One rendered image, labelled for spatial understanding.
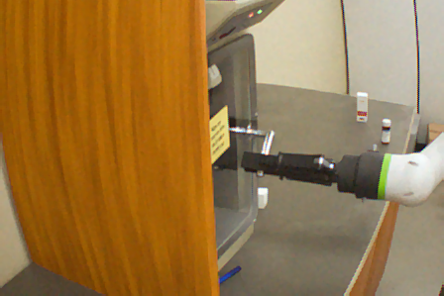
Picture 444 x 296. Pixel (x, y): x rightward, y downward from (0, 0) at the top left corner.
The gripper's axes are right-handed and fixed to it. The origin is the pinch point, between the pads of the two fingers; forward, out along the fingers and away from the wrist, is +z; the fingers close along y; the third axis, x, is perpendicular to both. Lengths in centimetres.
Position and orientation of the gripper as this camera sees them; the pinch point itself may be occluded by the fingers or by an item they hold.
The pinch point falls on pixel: (262, 163)
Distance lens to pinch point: 120.1
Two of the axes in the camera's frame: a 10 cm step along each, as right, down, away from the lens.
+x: -2.5, 9.2, -3.0
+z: -9.1, -1.1, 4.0
